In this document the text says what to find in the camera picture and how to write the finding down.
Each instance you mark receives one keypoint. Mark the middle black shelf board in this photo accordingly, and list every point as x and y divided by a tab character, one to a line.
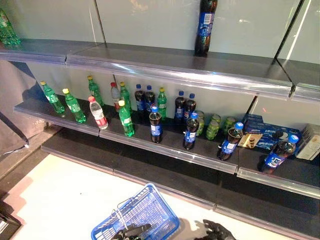
170	140

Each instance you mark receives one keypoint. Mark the blue cookie box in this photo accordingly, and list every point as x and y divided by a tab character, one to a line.
266	144
270	131

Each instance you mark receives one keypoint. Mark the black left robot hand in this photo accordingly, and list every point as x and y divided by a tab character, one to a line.
130	232

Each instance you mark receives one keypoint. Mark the cola bottle blue cap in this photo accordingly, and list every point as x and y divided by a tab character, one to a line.
278	155
190	105
190	132
155	126
149	98
179	106
139	100
230	142

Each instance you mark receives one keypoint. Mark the small tan snack packet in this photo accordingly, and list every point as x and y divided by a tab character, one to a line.
249	140

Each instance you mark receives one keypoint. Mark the large green soda bottle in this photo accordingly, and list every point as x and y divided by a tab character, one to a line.
6	31

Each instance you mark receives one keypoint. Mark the white carton box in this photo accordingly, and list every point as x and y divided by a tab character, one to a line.
309	143

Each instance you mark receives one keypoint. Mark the black shelf board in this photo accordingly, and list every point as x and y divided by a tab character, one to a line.
175	180
170	140
160	60

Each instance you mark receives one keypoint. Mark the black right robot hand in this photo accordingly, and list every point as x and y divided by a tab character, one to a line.
218	231

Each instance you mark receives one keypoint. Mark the water bottle red cap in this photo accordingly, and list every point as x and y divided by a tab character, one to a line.
98	113
115	96

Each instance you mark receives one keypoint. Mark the large cola bottle blue label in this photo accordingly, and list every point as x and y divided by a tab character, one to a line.
205	25

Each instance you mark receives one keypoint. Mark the bottom black shelf board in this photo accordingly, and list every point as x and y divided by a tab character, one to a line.
175	180

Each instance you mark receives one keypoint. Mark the upper black shelf board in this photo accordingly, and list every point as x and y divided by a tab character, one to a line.
160	60

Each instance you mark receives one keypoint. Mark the green soda bottle yellow cap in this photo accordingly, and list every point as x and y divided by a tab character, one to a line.
53	98
125	97
74	106
162	103
126	120
95	90

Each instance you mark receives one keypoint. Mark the blue plastic shopping basket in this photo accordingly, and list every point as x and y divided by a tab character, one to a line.
147	212

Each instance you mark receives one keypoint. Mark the green drink can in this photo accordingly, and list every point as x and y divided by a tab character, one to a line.
228	123
212	130
216	118
200	115
201	126

